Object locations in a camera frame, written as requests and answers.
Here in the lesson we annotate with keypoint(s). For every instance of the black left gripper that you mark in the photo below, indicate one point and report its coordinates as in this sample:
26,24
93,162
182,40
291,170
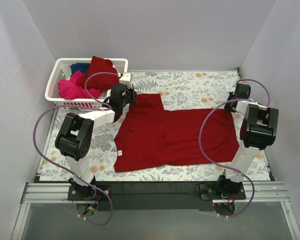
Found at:
125,100

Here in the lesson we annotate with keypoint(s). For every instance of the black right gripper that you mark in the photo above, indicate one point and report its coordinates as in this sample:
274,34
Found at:
231,104

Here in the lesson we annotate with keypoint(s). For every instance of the red t shirt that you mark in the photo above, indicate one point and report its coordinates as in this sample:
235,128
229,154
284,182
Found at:
151,136

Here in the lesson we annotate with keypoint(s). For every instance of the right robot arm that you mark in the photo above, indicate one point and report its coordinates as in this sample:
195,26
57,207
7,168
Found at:
257,132

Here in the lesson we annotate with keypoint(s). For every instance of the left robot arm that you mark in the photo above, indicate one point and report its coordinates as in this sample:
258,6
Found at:
75,135

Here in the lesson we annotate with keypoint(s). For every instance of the blue shirt in basket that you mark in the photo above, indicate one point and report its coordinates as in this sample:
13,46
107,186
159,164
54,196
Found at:
79,66

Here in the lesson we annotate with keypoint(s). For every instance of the pink shirt in basket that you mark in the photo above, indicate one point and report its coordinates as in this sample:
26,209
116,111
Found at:
70,90

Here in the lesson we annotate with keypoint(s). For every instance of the white plastic laundry basket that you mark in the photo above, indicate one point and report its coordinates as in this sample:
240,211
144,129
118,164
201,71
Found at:
102,74

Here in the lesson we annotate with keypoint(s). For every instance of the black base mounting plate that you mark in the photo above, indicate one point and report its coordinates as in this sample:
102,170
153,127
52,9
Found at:
168,195

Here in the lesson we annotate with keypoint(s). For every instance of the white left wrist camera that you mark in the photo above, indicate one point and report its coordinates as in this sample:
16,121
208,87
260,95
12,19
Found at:
125,79

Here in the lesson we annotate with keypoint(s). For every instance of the aluminium frame rail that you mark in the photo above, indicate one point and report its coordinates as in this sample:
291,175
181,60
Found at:
51,192

